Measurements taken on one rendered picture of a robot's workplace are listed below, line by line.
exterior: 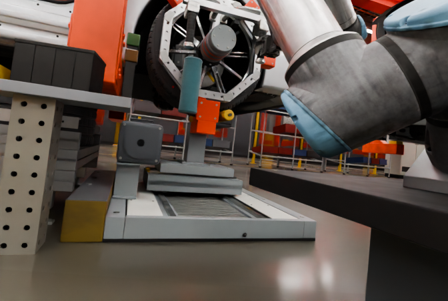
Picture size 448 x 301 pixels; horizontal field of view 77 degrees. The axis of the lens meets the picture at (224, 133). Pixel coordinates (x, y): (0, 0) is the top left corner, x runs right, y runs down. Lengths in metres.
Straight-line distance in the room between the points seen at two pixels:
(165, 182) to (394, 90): 1.16
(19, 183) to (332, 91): 0.80
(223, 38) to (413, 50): 1.02
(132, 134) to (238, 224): 0.55
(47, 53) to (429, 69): 0.85
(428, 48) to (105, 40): 0.94
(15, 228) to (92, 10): 0.72
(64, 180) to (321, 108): 0.95
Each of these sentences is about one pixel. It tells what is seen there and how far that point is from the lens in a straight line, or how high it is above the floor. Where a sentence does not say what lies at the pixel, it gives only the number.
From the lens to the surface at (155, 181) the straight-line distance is 1.43.
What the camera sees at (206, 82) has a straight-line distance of 1.78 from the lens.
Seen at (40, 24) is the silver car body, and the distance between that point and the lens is 1.72.
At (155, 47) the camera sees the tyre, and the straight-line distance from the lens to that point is 1.54.
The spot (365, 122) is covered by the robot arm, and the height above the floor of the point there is 0.40.
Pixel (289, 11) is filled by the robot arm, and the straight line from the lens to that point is 0.57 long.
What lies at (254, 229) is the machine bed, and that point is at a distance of 1.12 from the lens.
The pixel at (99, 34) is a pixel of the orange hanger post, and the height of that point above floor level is 0.68.
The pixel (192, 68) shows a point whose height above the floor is 0.68.
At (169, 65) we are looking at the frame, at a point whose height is 0.71.
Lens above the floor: 0.34
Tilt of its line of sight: 3 degrees up
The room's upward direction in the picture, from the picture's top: 6 degrees clockwise
